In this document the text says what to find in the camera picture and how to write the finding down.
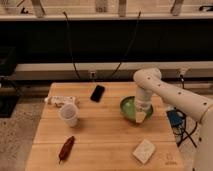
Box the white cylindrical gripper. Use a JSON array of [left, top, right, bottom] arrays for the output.
[[134, 87, 153, 123]]

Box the green ceramic bowl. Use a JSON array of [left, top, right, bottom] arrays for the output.
[[120, 96, 153, 123]]

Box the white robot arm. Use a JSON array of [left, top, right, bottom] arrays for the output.
[[133, 68, 213, 171]]

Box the white sponge block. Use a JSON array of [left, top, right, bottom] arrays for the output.
[[133, 139, 155, 164]]

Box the black smartphone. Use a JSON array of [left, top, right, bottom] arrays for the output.
[[90, 85, 105, 102]]

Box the white plastic cup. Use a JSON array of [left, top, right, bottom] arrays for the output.
[[59, 103, 78, 127]]

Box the brown sausage toy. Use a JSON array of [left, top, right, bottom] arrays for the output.
[[59, 136, 75, 161]]

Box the wall power outlet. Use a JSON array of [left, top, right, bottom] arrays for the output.
[[89, 70, 97, 80]]

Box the right black cable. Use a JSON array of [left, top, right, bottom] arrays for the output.
[[105, 10, 142, 81]]

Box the black cable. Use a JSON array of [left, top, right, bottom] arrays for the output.
[[62, 11, 82, 81], [105, 10, 142, 81]]

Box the left black cable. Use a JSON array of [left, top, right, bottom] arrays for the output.
[[62, 11, 82, 81]]

